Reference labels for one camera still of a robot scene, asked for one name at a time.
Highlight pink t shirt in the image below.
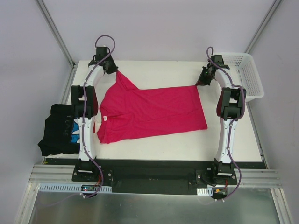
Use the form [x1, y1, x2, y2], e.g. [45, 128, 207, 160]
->
[97, 71, 208, 144]

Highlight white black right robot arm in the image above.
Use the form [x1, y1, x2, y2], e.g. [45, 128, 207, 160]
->
[196, 55, 246, 187]

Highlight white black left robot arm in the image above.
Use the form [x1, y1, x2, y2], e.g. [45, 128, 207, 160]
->
[71, 46, 118, 182]

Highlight white perforated plastic basket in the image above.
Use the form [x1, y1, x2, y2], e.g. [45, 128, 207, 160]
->
[220, 52, 264, 102]

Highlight black folded t shirt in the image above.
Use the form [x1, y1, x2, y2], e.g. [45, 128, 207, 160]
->
[38, 104, 80, 156]

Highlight white red folded shirt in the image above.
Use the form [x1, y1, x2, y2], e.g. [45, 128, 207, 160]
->
[45, 153, 79, 159]

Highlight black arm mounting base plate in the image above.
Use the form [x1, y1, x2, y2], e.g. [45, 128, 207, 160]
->
[45, 157, 239, 194]

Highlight white slotted cable duct right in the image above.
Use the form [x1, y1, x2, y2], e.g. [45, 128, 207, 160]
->
[196, 188, 213, 196]

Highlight white slotted cable duct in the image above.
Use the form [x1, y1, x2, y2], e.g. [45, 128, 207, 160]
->
[196, 188, 213, 196]
[39, 183, 112, 194]

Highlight aluminium frame rail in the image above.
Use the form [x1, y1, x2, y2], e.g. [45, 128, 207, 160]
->
[29, 164, 78, 182]

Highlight white slotted cable duct left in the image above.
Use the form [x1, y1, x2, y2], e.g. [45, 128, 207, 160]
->
[39, 183, 112, 194]

